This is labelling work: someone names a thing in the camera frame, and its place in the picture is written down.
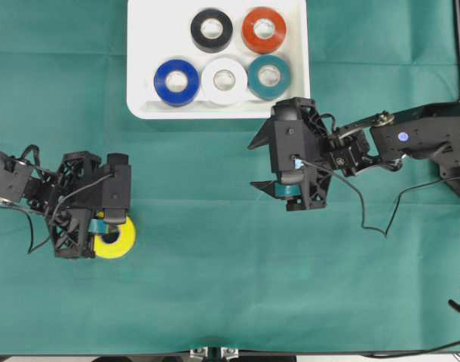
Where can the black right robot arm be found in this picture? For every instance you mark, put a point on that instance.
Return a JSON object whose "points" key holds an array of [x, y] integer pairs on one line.
{"points": [[429, 132]]}

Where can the blue tape roll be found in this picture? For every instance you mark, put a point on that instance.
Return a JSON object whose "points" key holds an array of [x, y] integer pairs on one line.
{"points": [[177, 82]]}

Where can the black tape roll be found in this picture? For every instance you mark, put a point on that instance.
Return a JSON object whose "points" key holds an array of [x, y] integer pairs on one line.
{"points": [[211, 30]]}

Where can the white plastic tray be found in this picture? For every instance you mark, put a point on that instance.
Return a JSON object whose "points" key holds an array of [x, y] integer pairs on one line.
{"points": [[158, 31]]}

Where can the white tape roll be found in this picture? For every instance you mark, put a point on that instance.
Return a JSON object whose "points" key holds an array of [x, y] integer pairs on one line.
{"points": [[224, 81]]}

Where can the teal tape roll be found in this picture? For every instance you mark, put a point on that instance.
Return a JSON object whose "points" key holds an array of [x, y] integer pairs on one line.
{"points": [[269, 77]]}

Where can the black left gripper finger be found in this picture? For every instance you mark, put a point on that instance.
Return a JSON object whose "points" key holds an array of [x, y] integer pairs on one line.
{"points": [[99, 227]]}

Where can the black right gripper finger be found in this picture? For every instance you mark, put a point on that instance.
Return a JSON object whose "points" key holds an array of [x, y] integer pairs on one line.
{"points": [[277, 190], [264, 136]]}

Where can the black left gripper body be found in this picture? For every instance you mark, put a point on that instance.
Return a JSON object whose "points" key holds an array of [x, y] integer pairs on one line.
{"points": [[85, 187]]}

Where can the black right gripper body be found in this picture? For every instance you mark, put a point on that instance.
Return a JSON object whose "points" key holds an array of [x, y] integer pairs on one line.
{"points": [[293, 146]]}

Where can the red tape roll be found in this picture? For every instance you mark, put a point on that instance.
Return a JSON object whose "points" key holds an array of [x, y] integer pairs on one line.
{"points": [[263, 30]]}

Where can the yellow tape roll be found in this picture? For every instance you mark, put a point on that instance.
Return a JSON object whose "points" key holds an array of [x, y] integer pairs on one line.
{"points": [[115, 245]]}

